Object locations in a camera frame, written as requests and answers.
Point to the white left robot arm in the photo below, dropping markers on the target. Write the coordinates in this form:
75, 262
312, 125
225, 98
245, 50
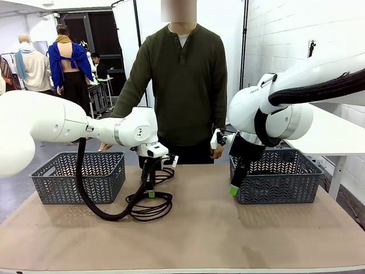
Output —
42, 120

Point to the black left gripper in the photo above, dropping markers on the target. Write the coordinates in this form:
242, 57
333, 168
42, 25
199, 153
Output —
149, 168

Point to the person's right hand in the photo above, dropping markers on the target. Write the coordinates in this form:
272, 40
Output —
105, 146

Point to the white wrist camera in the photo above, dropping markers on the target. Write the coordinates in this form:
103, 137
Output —
174, 161
214, 140

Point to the person in olive shirt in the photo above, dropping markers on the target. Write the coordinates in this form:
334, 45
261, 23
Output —
188, 94

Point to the mannequin in beige sweater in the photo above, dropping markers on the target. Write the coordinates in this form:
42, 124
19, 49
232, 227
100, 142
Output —
35, 71

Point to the person's left hand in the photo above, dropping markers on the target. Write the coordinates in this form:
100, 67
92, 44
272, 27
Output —
220, 152

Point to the grey perforated plastic basket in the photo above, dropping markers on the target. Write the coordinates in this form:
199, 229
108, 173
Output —
279, 188
57, 188

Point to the black wall mounted camera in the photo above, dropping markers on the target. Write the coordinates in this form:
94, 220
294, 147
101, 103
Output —
312, 47

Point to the mannequin in blue shirt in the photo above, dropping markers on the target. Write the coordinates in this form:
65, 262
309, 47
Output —
71, 68

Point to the seated person in black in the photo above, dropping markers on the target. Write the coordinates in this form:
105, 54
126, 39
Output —
100, 68

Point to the white backdrop panel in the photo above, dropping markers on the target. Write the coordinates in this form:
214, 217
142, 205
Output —
125, 42

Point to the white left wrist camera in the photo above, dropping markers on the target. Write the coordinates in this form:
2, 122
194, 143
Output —
174, 161

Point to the patterned garment on rack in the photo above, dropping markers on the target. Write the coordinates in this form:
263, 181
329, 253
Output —
5, 74

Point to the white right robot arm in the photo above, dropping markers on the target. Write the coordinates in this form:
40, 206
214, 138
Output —
313, 77

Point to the white table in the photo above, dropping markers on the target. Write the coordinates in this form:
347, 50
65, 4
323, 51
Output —
336, 134

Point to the white humanoid figure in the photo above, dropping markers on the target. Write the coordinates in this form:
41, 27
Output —
90, 61

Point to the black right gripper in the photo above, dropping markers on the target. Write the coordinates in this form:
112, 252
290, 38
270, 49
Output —
248, 148

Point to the person's right forearm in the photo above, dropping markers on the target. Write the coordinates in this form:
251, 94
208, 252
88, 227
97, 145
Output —
125, 100

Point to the background metal desk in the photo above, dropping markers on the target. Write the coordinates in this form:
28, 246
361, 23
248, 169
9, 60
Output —
99, 85

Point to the black light stand pole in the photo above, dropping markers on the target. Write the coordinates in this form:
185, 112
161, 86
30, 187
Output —
244, 42

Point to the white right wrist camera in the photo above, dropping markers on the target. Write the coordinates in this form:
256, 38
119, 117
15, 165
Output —
214, 140

